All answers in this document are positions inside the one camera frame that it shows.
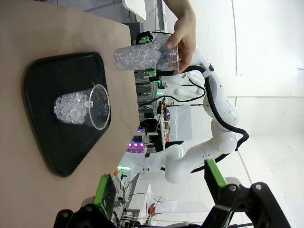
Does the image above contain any tall clear plastic cup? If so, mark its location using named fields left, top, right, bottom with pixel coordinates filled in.
left=114, top=40, right=180, bottom=72

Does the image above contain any short clear iced cup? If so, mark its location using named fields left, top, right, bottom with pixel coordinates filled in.
left=53, top=84, right=111, bottom=130

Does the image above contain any thin black cable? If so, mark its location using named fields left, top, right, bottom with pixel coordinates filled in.
left=137, top=75, right=206, bottom=110

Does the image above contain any black right arm cable sleeve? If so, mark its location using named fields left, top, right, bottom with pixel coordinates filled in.
left=152, top=65, right=250, bottom=174

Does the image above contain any aluminium frame rack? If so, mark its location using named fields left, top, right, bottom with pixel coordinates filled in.
left=134, top=71, right=159, bottom=119

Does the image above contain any person's left forearm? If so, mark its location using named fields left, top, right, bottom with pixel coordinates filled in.
left=163, top=0, right=190, bottom=9

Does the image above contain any white side table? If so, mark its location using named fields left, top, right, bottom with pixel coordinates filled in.
left=122, top=0, right=148, bottom=21

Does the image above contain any person's left hand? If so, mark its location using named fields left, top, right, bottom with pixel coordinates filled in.
left=165, top=6, right=198, bottom=76

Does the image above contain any white equipment box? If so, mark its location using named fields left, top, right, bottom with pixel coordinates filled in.
left=169, top=104, right=193, bottom=141

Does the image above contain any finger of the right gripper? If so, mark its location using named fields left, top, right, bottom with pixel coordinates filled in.
left=146, top=68, right=167, bottom=83
left=135, top=30, right=154, bottom=45

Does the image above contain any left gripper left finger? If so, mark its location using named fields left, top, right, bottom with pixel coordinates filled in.
left=54, top=173, right=118, bottom=228

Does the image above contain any device with pink lights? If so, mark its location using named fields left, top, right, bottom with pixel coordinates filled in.
left=128, top=128, right=146, bottom=154

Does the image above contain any black plastic serving tray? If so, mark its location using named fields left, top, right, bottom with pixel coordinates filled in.
left=23, top=51, right=112, bottom=178

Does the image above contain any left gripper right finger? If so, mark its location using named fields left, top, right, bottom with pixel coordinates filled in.
left=200, top=158, right=292, bottom=228

